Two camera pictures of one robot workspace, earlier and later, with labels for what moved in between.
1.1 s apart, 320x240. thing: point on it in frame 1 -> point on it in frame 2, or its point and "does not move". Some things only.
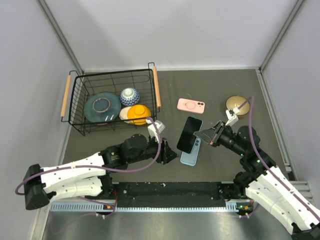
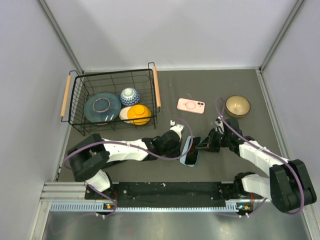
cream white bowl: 123,114 does not move
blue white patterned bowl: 129,97 does not move
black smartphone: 187,138 -> 192,155
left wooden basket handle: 65,96 does not move
